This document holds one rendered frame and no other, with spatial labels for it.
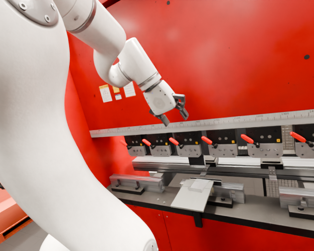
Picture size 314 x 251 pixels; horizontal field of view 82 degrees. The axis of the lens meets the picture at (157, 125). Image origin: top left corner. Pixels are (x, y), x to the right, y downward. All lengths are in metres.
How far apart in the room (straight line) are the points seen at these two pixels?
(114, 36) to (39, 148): 0.32
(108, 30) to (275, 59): 0.72
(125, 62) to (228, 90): 0.56
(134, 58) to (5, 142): 0.45
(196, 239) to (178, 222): 0.15
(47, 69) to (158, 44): 0.90
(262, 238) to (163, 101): 0.90
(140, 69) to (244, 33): 0.54
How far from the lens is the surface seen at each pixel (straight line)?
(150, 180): 1.41
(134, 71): 0.61
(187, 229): 1.35
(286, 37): 0.97
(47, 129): 0.25
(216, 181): 1.22
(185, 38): 1.03
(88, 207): 0.30
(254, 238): 1.24
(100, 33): 0.45
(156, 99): 0.64
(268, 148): 1.06
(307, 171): 1.43
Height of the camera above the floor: 1.65
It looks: 13 degrees down
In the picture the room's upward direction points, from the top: 13 degrees counter-clockwise
